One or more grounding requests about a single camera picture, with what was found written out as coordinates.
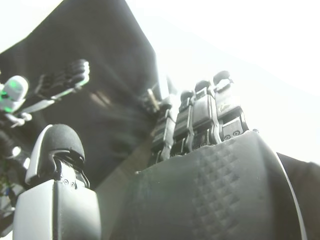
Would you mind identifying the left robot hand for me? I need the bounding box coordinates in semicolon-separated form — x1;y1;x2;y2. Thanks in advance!
12;70;308;240

